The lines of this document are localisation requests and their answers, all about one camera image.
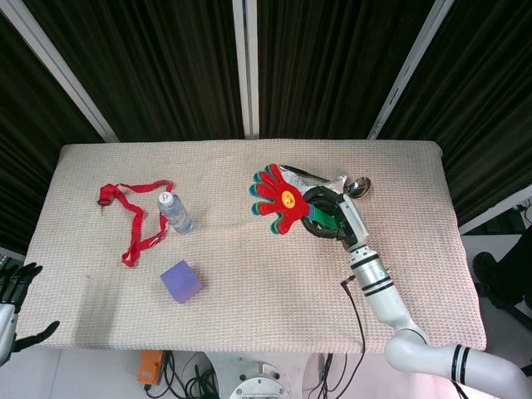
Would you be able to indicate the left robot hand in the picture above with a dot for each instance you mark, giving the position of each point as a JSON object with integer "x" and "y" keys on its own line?
{"x": 16, "y": 282}

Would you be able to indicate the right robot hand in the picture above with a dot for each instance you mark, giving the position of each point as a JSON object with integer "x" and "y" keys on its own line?
{"x": 353, "y": 220}

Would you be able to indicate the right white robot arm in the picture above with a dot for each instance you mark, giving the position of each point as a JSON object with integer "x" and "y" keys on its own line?
{"x": 386, "y": 299}

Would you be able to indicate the orange device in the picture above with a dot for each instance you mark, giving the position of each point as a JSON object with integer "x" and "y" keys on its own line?
{"x": 149, "y": 367}

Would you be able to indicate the metal spoon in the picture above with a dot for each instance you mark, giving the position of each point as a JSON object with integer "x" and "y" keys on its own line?
{"x": 359, "y": 187}

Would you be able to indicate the crumpled silver snack bag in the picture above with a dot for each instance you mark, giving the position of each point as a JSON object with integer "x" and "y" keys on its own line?
{"x": 330, "y": 184}

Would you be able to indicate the beige waffle tablecloth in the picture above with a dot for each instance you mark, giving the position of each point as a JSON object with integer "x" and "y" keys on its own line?
{"x": 249, "y": 291}

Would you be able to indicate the black stand base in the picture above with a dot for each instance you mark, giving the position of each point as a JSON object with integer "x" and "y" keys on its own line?
{"x": 488, "y": 270}

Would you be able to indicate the purple foam cube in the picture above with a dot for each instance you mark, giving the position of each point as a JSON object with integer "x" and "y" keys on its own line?
{"x": 180, "y": 280}

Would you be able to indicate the clear plastic water bottle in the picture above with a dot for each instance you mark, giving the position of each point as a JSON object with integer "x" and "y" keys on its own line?
{"x": 176, "y": 218}

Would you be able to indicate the black pleated curtain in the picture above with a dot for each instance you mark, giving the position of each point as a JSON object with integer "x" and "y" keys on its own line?
{"x": 166, "y": 62}

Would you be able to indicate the white frame post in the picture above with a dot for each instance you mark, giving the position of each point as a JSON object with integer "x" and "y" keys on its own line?
{"x": 62, "y": 70}
{"x": 246, "y": 66}
{"x": 409, "y": 70}

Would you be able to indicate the round metal base plate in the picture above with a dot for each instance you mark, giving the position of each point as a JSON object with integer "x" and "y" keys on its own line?
{"x": 262, "y": 386}

